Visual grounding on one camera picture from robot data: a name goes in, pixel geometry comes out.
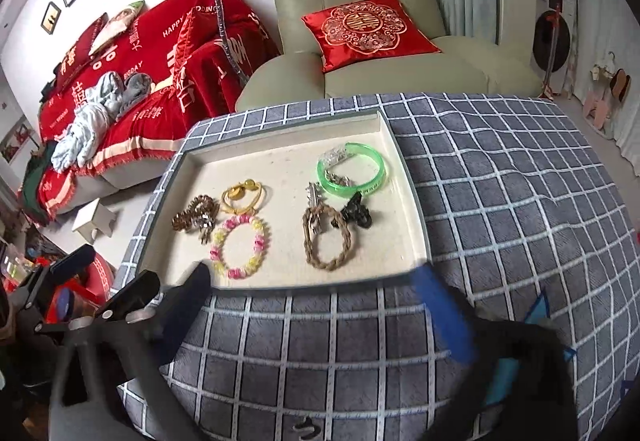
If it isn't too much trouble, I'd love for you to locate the silver tassel charm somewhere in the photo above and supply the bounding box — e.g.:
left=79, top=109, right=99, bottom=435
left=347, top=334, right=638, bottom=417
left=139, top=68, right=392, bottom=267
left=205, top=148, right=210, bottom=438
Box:
left=193, top=211, right=216, bottom=245

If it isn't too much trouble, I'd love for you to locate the pink yellow bead bracelet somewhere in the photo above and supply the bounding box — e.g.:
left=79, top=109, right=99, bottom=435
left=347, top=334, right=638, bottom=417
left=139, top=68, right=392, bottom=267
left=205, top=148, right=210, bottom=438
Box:
left=208, top=213, right=270, bottom=281

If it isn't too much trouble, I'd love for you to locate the small framed picture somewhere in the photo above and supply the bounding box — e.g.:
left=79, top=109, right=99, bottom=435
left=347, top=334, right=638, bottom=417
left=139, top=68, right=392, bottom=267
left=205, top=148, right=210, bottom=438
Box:
left=40, top=1, right=62, bottom=34

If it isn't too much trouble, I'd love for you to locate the red embroidered cushion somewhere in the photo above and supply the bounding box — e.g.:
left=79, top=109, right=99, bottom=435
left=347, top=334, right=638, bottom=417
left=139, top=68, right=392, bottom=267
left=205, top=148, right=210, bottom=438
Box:
left=302, top=0, right=442, bottom=72

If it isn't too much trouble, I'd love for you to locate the small white stool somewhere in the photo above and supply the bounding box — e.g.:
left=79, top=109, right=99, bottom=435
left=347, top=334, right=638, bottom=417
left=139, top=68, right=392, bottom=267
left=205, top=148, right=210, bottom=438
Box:
left=72, top=198, right=116, bottom=244

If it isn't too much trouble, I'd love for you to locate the green jade bangle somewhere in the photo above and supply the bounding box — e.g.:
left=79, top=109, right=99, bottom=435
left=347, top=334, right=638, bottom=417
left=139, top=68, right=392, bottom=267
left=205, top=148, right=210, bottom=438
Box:
left=316, top=142, right=386, bottom=199

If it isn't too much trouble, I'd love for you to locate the washing machine stack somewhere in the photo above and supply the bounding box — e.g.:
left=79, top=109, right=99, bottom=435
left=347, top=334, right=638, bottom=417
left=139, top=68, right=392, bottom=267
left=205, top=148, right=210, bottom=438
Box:
left=527, top=0, right=582, bottom=92

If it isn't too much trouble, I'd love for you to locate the black claw hair clip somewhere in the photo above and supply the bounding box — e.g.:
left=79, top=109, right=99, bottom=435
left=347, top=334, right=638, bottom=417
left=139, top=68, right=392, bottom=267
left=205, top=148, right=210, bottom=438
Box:
left=340, top=192, right=372, bottom=229

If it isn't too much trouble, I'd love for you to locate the silver crystal brooch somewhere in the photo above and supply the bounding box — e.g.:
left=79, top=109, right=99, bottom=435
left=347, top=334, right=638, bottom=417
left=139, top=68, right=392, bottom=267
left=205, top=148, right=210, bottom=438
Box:
left=320, top=145, right=354, bottom=186

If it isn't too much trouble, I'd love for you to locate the silver hair clip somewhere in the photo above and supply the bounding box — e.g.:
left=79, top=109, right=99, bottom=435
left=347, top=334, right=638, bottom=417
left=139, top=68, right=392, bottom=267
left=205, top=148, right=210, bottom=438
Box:
left=304, top=181, right=327, bottom=234

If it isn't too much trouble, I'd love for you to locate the light blue clothes pile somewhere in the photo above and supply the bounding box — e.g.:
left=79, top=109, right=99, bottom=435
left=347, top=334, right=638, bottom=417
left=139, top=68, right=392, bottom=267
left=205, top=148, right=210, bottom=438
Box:
left=51, top=71, right=152, bottom=173

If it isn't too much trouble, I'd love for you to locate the blue lid plastic jar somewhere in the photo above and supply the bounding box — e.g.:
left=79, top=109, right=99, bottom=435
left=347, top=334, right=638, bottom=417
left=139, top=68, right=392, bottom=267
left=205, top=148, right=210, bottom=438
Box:
left=54, top=288, right=82, bottom=323

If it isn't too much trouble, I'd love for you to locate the yellow cord bracelet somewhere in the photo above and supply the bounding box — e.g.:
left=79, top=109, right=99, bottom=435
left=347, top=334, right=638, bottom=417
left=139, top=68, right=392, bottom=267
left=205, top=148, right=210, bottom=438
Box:
left=220, top=177, right=268, bottom=216

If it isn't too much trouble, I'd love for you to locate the braided tan rope bracelet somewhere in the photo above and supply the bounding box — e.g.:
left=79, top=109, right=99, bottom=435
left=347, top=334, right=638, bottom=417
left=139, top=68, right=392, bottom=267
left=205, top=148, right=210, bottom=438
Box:
left=300, top=202, right=354, bottom=272

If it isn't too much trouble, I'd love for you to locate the red round tray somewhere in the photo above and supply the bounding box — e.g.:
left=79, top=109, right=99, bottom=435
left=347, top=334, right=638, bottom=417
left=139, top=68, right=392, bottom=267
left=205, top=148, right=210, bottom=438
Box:
left=79, top=253, right=115, bottom=305

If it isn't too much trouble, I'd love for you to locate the grey jewelry tray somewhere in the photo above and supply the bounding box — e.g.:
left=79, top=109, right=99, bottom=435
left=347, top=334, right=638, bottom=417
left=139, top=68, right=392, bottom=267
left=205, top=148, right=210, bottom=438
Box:
left=134, top=109, right=431, bottom=291

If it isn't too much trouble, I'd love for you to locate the brown spiral hair tie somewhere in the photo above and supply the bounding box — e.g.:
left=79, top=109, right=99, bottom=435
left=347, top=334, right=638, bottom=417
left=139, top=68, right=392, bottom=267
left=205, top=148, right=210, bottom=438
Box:
left=170, top=194, right=222, bottom=234

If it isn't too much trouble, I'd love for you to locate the grey plaid tablecloth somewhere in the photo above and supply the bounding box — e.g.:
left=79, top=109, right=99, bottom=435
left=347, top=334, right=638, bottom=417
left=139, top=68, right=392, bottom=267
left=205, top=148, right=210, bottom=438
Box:
left=112, top=92, right=640, bottom=441

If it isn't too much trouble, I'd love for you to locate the red covered sofa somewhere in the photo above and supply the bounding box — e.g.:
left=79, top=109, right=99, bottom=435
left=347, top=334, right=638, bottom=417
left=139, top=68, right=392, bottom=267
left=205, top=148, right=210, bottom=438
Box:
left=18, top=0, right=278, bottom=225

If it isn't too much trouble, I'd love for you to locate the green recliner armchair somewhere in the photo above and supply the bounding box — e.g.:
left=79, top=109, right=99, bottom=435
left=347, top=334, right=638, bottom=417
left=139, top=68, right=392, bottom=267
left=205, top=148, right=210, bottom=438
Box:
left=235, top=0, right=541, bottom=112

